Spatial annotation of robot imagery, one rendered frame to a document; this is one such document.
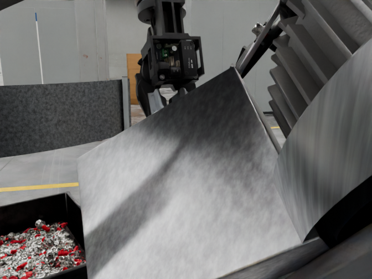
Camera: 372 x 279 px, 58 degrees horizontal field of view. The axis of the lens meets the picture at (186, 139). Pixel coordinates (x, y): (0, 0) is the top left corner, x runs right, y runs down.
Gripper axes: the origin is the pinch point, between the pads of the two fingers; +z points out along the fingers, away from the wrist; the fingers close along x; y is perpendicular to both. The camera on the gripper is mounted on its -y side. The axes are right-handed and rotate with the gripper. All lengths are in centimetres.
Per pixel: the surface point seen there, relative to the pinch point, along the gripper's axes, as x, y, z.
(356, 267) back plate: 1.3, 31.6, 9.7
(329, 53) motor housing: -1.6, 34.6, -2.5
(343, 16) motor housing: -1.4, 35.6, -4.0
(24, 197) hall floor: -52, -252, 23
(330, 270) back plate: -0.6, 31.5, 9.6
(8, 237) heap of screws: -23.8, -6.0, 10.9
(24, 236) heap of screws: -21.5, -5.0, 10.9
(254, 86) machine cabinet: 341, -524, -118
